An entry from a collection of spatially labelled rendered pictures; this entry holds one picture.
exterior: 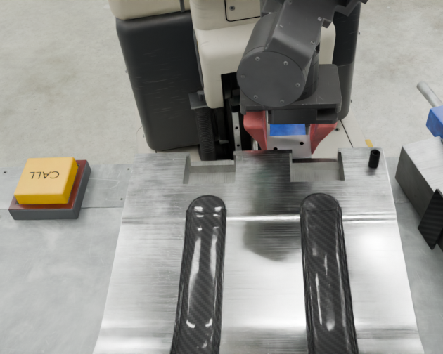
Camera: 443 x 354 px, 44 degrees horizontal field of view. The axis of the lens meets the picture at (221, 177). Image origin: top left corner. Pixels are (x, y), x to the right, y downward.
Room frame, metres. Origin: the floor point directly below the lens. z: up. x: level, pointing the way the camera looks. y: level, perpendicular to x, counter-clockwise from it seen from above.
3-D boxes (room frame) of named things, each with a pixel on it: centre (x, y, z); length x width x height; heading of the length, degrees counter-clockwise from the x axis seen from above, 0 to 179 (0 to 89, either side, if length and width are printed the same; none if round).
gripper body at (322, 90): (0.44, -0.08, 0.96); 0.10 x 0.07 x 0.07; 81
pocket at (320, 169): (0.37, -0.10, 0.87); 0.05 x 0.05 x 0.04; 81
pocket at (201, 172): (0.38, 0.01, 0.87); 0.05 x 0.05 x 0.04; 81
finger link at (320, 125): (0.44, -0.10, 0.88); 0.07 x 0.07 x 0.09; 81
